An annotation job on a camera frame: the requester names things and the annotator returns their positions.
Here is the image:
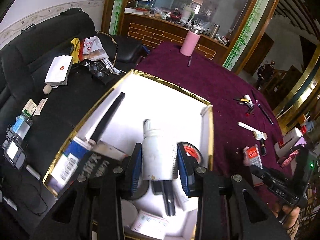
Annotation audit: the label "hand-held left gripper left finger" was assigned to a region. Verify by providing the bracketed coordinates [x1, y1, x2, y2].
[30, 143, 143, 240]

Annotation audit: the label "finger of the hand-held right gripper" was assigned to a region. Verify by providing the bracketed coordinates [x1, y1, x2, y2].
[249, 164, 277, 187]

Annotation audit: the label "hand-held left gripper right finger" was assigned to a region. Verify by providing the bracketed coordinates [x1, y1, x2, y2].
[176, 142, 290, 240]

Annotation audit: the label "red silver small box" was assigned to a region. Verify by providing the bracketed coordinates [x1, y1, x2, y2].
[246, 144, 264, 187]

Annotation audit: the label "black tape roll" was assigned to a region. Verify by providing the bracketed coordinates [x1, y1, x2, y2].
[179, 141, 203, 167]

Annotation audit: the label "pink fluffy hair clip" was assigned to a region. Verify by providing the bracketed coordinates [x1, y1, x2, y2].
[242, 146, 250, 167]

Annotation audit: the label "white pill bottle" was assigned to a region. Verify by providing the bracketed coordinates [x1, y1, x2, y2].
[142, 119, 178, 181]

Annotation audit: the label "black pouch red logo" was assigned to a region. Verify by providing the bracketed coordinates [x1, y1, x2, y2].
[75, 151, 128, 183]

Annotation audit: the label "long white bar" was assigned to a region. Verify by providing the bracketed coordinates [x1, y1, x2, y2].
[237, 122, 255, 131]

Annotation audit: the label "long black stick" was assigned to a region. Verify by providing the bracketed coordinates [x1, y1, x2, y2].
[89, 92, 126, 143]

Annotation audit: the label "blue and white medicine box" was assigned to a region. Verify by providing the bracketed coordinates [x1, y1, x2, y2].
[47, 137, 91, 195]

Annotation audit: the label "gold rimmed white box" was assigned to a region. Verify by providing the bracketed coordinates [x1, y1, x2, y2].
[42, 69, 214, 240]

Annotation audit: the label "person's right hand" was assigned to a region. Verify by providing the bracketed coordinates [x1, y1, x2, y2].
[272, 202, 300, 230]

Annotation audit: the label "long thin black pen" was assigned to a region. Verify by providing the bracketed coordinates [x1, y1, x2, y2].
[251, 89, 274, 125]

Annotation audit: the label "black leather sofa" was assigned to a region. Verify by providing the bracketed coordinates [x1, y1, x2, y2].
[0, 7, 150, 240]

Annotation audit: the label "black box cube print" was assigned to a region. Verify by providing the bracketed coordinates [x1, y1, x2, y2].
[91, 67, 118, 85]
[87, 61, 105, 72]

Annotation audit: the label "white paper strips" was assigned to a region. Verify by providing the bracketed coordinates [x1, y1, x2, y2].
[101, 58, 122, 75]

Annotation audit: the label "brown door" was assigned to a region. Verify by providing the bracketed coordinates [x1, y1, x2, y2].
[244, 32, 274, 75]

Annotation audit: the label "black device with screen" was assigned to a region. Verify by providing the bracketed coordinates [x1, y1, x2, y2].
[2, 135, 27, 170]

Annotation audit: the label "green white medicine box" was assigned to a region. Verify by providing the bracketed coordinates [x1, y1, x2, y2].
[22, 99, 38, 117]

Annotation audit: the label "white box red logo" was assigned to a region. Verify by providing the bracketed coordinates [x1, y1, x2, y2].
[44, 56, 73, 86]

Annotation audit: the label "small white adapter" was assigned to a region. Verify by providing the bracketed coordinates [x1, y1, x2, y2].
[2, 197, 18, 212]

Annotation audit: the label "pink tumbler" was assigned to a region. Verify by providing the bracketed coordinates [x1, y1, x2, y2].
[180, 29, 202, 56]

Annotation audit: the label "white snack bag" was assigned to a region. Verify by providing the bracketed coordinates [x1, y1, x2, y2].
[80, 37, 109, 62]

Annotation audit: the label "yellow cloth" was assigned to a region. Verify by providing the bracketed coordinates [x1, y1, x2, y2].
[70, 37, 80, 63]

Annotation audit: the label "wooden mirror cabinet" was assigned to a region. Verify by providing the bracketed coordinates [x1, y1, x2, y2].
[101, 0, 284, 74]

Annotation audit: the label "white jug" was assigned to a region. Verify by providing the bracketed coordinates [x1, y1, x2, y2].
[182, 5, 196, 24]

